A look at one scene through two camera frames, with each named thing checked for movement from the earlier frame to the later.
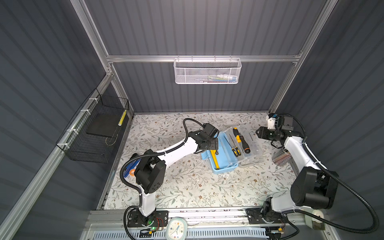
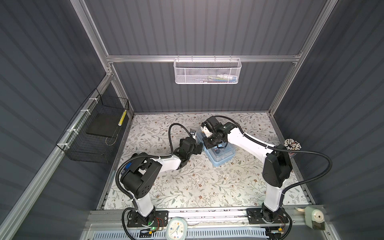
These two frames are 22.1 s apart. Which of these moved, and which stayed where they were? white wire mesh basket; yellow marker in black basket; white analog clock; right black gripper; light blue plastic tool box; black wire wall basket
Moved: light blue plastic tool box; right black gripper
Stayed: white wire mesh basket; white analog clock; yellow marker in black basket; black wire wall basket
